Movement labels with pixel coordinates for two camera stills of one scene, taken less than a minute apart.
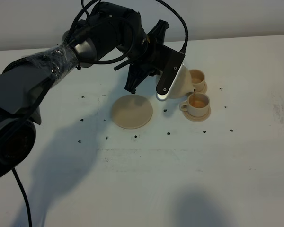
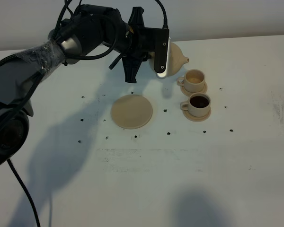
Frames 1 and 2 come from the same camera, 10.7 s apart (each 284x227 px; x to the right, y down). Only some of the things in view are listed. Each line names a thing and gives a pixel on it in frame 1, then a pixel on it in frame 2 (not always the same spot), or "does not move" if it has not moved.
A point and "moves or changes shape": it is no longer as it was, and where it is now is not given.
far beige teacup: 198,79 does not move
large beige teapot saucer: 132,111 does not move
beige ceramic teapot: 181,86 moves or changes shape
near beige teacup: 198,104 does not move
